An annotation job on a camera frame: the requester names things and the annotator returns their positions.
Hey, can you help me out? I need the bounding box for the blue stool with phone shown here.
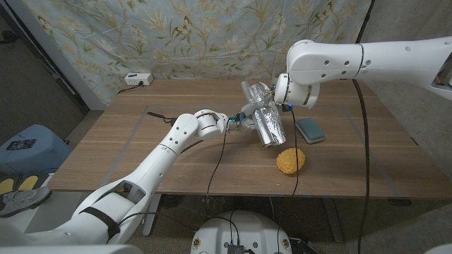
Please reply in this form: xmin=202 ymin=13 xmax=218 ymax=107
xmin=0 ymin=123 xmax=73 ymax=176

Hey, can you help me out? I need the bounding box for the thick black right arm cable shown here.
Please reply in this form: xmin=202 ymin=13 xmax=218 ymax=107
xmin=352 ymin=79 xmax=371 ymax=254

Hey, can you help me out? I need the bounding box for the grey table leg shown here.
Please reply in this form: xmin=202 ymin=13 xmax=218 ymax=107
xmin=143 ymin=193 xmax=162 ymax=236
xmin=321 ymin=197 xmax=344 ymax=243

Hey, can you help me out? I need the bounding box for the aluminum foil roll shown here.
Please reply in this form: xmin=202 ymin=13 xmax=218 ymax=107
xmin=241 ymin=80 xmax=287 ymax=148

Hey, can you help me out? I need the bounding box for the yellow bumpy ball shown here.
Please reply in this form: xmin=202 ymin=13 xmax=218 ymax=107
xmin=275 ymin=147 xmax=307 ymax=175

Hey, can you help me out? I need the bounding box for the white robot chest cover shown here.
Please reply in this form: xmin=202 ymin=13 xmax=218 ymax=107
xmin=0 ymin=244 xmax=144 ymax=254

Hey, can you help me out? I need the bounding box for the teal soap box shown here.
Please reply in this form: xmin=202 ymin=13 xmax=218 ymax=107
xmin=295 ymin=117 xmax=326 ymax=145

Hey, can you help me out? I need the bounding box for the floral backdrop cloth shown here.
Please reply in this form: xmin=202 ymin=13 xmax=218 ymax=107
xmin=20 ymin=0 xmax=371 ymax=107

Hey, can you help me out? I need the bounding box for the white floor platform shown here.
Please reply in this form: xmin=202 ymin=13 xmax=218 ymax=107
xmin=0 ymin=172 xmax=84 ymax=234

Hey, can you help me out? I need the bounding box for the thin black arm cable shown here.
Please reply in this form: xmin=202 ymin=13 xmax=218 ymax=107
xmin=286 ymin=107 xmax=300 ymax=198
xmin=204 ymin=121 xmax=230 ymax=222

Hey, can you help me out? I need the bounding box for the black power strip cord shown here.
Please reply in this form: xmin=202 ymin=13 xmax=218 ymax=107
xmin=117 ymin=81 xmax=145 ymax=95

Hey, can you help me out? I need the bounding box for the white power strip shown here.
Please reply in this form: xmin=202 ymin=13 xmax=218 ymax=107
xmin=124 ymin=73 xmax=154 ymax=86

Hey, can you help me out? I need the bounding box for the white robot torso base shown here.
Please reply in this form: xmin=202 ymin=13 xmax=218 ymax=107
xmin=190 ymin=210 xmax=293 ymax=254

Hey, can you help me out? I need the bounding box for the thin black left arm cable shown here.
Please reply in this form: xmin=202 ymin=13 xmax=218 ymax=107
xmin=204 ymin=121 xmax=230 ymax=222

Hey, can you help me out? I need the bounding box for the grey sneaker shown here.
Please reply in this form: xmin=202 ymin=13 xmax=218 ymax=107
xmin=0 ymin=186 xmax=53 ymax=218

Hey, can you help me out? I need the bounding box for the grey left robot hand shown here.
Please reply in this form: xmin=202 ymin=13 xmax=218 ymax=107
xmin=231 ymin=92 xmax=273 ymax=134

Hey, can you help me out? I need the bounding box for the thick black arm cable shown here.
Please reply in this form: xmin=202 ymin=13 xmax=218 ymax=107
xmin=179 ymin=139 xmax=205 ymax=155
xmin=352 ymin=79 xmax=371 ymax=254

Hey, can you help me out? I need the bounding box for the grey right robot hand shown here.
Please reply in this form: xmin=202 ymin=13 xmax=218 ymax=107
xmin=267 ymin=83 xmax=280 ymax=104

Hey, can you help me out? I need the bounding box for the black slipper yellow insole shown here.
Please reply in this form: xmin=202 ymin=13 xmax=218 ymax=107
xmin=0 ymin=178 xmax=16 ymax=195
xmin=16 ymin=174 xmax=40 ymax=192

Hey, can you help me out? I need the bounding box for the black backdrop pole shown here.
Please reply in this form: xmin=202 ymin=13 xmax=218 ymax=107
xmin=355 ymin=0 xmax=376 ymax=44

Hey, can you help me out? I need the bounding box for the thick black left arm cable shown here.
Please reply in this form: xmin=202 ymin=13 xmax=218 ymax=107
xmin=179 ymin=139 xmax=205 ymax=155

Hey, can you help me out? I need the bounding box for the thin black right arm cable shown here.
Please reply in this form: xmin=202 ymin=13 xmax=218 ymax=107
xmin=286 ymin=107 xmax=300 ymax=198

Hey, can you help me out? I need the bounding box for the black cap with strap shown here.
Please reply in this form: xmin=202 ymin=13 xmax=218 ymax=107
xmin=147 ymin=111 xmax=177 ymax=127

